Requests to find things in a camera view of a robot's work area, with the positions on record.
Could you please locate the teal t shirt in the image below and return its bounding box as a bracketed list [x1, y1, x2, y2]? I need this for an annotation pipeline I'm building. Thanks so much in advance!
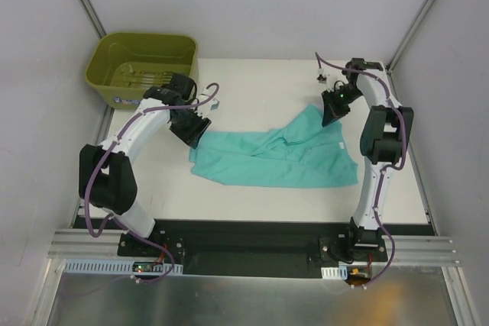
[189, 105, 358, 189]

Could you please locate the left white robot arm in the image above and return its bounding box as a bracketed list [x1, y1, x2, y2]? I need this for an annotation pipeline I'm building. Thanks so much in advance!
[79, 83, 219, 257]

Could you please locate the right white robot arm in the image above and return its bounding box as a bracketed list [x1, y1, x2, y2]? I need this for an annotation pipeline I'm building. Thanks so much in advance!
[317, 56, 414, 263]

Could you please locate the olive green plastic bin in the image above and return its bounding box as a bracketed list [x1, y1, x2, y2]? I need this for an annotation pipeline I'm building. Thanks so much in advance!
[85, 32, 198, 110]

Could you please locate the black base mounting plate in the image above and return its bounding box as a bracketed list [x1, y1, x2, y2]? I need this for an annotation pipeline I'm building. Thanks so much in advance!
[87, 219, 435, 279]

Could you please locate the reflective metal sheet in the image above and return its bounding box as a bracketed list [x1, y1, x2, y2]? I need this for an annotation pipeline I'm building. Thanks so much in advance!
[34, 260, 480, 325]

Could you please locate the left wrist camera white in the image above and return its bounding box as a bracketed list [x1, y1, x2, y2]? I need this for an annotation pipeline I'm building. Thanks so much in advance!
[198, 91, 219, 111]

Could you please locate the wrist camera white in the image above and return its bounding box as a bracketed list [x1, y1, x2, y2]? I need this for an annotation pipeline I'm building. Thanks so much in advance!
[198, 91, 219, 111]
[316, 68, 328, 85]

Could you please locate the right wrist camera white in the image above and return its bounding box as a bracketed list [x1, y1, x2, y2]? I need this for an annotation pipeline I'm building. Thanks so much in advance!
[316, 68, 328, 85]

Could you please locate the right white cable duct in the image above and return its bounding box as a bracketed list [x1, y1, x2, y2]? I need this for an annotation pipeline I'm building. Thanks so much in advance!
[321, 266, 348, 281]

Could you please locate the white cable duct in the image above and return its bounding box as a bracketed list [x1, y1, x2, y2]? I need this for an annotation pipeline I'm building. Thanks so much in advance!
[321, 266, 348, 281]
[64, 259, 183, 276]

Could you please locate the aluminium frame rail front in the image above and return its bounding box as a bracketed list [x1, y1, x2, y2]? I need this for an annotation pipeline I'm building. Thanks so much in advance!
[48, 228, 462, 267]

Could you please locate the right aluminium corner post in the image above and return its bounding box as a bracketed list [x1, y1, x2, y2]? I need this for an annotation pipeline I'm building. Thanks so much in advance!
[387, 0, 437, 75]

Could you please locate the left white cable duct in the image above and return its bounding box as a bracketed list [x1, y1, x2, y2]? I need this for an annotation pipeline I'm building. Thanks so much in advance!
[64, 259, 183, 276]

